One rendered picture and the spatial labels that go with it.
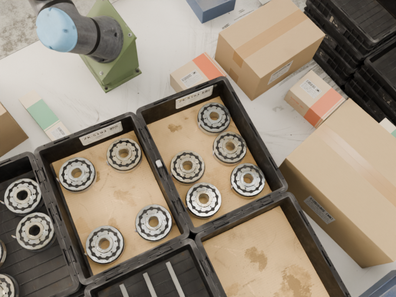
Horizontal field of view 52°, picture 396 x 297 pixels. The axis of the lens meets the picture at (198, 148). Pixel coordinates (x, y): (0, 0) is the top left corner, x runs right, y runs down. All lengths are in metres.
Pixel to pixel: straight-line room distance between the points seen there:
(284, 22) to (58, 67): 0.82
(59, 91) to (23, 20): 1.20
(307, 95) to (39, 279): 1.02
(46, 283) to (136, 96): 0.68
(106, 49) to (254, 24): 0.51
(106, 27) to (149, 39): 0.30
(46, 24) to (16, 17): 1.44
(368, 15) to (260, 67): 0.91
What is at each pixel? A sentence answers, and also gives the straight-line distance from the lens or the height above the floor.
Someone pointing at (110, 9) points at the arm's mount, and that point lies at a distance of 1.43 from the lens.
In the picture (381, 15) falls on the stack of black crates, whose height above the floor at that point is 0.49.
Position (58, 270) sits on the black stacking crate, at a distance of 1.21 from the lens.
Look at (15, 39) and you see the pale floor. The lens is 2.62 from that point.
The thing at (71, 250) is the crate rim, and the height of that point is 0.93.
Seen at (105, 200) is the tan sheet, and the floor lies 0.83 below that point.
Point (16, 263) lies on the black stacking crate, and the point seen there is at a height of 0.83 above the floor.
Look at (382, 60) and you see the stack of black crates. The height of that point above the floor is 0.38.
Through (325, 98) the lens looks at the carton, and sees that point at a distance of 1.49.
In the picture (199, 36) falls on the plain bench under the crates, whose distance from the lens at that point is 1.62.
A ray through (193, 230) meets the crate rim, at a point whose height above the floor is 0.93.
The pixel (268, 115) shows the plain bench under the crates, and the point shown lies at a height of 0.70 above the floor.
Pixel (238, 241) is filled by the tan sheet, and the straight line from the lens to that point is 1.19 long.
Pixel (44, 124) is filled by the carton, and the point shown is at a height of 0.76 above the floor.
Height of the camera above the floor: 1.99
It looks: 68 degrees down
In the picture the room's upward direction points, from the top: 9 degrees clockwise
